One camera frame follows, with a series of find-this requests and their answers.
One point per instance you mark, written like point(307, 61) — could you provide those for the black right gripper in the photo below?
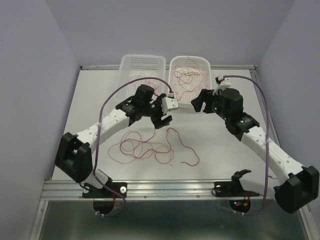
point(198, 102)

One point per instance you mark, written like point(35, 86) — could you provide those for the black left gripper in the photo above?
point(165, 121)

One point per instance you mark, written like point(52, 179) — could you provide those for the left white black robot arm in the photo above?
point(75, 151)

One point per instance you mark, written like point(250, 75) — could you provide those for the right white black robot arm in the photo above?
point(299, 185)

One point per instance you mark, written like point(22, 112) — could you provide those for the white perforated plastic basket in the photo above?
point(187, 76)

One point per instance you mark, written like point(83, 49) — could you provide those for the translucent white perforated basket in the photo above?
point(135, 66)

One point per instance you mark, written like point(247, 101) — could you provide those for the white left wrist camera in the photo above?
point(169, 103)

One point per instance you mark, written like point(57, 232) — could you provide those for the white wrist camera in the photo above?
point(222, 84)
point(169, 103)

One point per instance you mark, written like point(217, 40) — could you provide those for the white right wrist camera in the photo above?
point(222, 84)

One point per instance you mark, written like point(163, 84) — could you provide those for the aluminium right side rail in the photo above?
point(270, 120)

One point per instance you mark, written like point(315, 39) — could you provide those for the aluminium rail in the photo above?
point(158, 190)
point(270, 120)

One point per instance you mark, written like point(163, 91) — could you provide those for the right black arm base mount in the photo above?
point(233, 187)

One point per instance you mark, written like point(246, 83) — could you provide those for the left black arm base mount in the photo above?
point(104, 188)

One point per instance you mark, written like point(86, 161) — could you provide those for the aluminium front rail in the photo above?
point(158, 190)

